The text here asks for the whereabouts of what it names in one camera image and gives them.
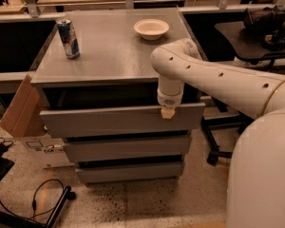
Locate black bag on desk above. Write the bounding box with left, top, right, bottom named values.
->
left=243, top=7, right=285, bottom=49

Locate black side desk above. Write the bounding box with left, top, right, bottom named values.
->
left=215, top=21, right=285, bottom=62

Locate black office chair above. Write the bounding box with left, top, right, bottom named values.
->
left=200, top=96, right=253, bottom=166

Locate white bowl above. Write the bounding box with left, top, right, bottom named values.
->
left=134, top=19, right=169, bottom=41

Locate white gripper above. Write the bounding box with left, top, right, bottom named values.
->
left=157, top=89, right=182, bottom=120

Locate grey middle drawer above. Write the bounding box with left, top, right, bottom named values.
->
left=64, top=135, right=191, bottom=162

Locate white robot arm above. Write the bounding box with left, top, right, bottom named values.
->
left=150, top=38, right=285, bottom=228

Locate grey drawer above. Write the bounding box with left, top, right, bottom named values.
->
left=76, top=161, right=184, bottom=183
left=64, top=135, right=191, bottom=162
left=40, top=103, right=205, bottom=138

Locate grey top drawer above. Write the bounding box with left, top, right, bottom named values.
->
left=40, top=103, right=205, bottom=138

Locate grey bottom drawer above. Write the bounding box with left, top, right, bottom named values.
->
left=76, top=161, right=184, bottom=183

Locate black cable on floor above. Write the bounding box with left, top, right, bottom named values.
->
left=0, top=178, right=67, bottom=223

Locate blue silver energy drink can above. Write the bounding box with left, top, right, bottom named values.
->
left=56, top=18, right=80, bottom=59

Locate grey drawer cabinet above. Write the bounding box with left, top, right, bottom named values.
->
left=30, top=7, right=211, bottom=186

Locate cardboard box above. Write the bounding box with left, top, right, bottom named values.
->
left=0, top=75, right=72, bottom=168

